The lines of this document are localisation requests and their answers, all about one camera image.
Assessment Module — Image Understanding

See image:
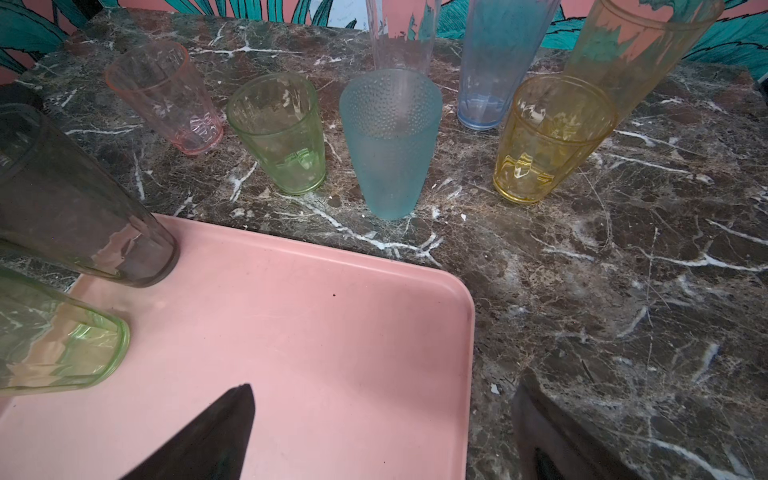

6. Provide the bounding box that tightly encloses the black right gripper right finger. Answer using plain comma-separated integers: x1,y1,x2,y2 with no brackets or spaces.
511,371,639,479

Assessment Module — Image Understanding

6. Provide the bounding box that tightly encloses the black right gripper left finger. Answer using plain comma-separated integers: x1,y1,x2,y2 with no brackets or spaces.
124,384,255,479

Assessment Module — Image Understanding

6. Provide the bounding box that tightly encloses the tall green glass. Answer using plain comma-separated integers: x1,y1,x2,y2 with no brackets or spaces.
1,268,131,397

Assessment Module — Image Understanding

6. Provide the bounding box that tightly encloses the tall smoky grey glass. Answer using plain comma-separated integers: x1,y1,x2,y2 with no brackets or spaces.
1,103,180,288

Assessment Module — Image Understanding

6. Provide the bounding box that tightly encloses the tall clear glass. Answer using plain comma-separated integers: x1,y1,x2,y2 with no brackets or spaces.
366,0,441,75

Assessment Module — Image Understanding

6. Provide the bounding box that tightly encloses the pink plastic tray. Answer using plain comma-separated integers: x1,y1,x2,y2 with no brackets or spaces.
1,216,475,479

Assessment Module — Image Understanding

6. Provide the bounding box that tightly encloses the short yellow glass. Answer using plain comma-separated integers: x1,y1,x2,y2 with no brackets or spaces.
493,74,618,204

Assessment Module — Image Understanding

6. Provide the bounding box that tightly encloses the short green glass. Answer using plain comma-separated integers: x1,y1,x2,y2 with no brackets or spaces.
226,72,326,195

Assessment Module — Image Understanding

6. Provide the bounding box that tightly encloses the frosted teal cup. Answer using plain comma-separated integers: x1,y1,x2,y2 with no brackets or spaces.
339,69,443,220

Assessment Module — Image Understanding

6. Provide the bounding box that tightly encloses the short pink glass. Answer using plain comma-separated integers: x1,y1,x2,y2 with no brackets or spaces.
105,40,224,156

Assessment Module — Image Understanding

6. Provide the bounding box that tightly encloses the tall yellow glass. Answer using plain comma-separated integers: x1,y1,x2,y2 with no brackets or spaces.
564,0,724,121

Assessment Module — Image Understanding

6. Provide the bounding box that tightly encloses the tall blue glass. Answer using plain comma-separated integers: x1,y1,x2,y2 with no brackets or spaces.
458,0,560,131

